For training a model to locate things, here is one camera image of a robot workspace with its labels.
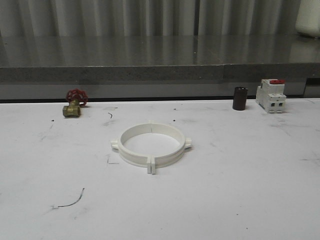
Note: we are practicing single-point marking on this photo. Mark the white half pipe clamp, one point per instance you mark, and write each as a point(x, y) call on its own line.
point(160, 161)
point(131, 157)

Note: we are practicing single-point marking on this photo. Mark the dark brown pipe coupling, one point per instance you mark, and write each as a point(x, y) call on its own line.
point(240, 98)

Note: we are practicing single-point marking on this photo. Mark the grey stone counter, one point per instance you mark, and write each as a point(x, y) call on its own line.
point(45, 68)

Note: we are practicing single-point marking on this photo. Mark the white container on counter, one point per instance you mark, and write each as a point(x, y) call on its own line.
point(308, 18)

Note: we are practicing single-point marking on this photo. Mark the brass valve red handle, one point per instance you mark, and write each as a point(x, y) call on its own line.
point(76, 99)

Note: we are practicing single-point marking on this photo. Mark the white circuit breaker red switch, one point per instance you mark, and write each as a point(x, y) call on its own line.
point(270, 95)

